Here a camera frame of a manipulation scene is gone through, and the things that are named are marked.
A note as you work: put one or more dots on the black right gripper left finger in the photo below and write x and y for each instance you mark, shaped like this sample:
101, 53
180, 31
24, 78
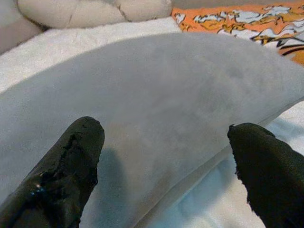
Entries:
66, 171

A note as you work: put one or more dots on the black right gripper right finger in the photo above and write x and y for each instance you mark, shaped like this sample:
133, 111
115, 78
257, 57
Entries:
270, 171

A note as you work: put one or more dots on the grey pillow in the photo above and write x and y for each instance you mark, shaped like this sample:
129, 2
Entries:
154, 83

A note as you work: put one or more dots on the white quilted mattress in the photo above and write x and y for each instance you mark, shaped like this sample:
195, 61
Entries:
71, 35

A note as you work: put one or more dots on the orange cartoon print blanket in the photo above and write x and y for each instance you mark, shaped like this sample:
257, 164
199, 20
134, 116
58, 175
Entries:
213, 26

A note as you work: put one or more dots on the beige bolster pillow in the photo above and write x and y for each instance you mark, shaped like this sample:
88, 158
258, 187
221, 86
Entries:
83, 14

